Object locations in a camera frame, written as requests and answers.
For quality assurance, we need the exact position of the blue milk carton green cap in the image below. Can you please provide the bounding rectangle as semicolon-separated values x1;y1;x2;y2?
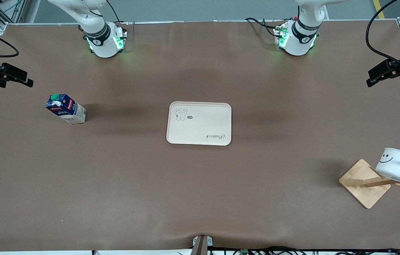
45;93;87;125

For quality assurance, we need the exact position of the white smiley cup black handle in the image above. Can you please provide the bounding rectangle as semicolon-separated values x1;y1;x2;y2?
376;148;400;182

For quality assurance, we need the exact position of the beige tray with bear print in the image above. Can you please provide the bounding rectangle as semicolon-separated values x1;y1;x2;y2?
166;102;232;146

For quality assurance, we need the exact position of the wooden mug stand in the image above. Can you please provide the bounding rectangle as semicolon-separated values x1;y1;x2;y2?
339;156;400;209

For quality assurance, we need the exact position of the brown table cover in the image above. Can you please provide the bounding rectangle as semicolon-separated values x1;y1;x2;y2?
0;19;400;253

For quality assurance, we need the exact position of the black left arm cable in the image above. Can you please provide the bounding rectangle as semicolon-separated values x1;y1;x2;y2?
365;0;400;71

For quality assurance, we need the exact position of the black right base cable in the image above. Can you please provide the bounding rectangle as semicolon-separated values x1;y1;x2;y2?
106;0;130;26

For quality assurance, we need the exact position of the black base cable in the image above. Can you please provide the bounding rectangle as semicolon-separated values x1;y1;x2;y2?
106;0;130;26
245;17;282;38

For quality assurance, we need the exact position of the black left base cable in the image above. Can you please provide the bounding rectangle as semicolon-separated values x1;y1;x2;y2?
245;17;282;38

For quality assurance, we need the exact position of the metal table clamp bracket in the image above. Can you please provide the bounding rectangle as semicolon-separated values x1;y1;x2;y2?
192;235;214;255

